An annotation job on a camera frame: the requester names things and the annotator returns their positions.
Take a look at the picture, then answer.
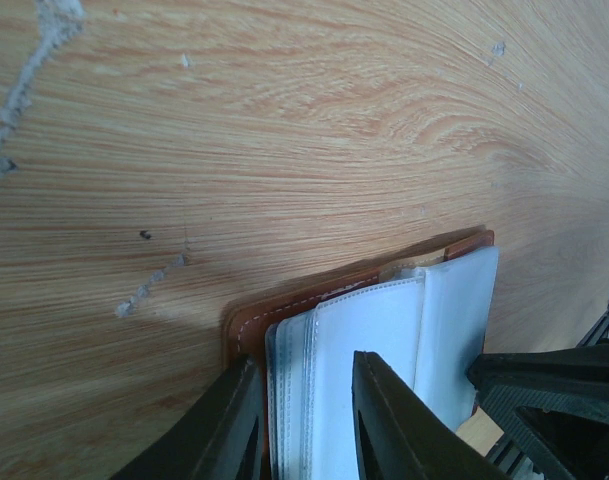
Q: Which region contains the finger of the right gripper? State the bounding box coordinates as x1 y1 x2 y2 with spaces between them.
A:
467 339 609 479

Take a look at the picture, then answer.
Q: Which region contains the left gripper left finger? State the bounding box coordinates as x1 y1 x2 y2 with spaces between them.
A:
112 355 265 479

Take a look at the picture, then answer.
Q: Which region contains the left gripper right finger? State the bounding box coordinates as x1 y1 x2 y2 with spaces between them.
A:
352 351 507 480

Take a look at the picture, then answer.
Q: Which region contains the brown leather card holder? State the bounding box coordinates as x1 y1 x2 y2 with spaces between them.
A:
223 227 499 479

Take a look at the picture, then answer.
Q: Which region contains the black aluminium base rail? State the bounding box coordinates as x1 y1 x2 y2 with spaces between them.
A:
485 301 609 479

